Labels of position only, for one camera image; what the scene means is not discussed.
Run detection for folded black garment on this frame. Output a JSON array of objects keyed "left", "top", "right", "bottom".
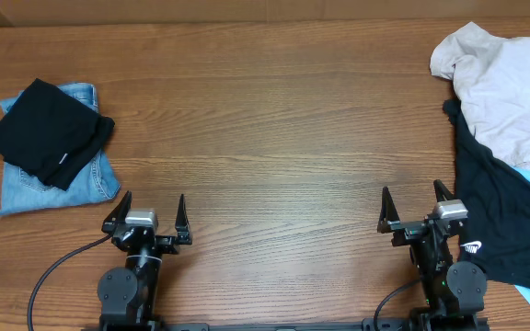
[{"left": 0, "top": 79, "right": 114, "bottom": 190}]

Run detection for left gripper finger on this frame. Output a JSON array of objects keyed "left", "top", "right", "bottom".
[
  {"left": 175, "top": 194, "right": 192, "bottom": 245},
  {"left": 101, "top": 190, "right": 133, "bottom": 234}
]

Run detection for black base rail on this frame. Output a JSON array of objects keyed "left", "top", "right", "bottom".
[{"left": 81, "top": 318, "right": 490, "bottom": 331}]

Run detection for beige khaki shorts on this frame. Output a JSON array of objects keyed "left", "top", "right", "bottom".
[{"left": 430, "top": 22, "right": 530, "bottom": 170}]

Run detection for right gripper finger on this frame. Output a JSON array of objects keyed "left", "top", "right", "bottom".
[
  {"left": 433, "top": 179, "right": 455, "bottom": 202},
  {"left": 377, "top": 187, "right": 400, "bottom": 234}
]

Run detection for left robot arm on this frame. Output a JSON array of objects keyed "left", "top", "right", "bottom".
[{"left": 97, "top": 191, "right": 192, "bottom": 331}]

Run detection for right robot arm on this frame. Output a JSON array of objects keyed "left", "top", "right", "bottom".
[{"left": 372, "top": 180, "right": 490, "bottom": 331}]

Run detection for black Nike t-shirt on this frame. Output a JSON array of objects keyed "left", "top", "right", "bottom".
[{"left": 443, "top": 99, "right": 530, "bottom": 289}]

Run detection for folded blue denim jeans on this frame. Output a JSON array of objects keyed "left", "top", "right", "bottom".
[{"left": 0, "top": 83, "right": 121, "bottom": 216}]

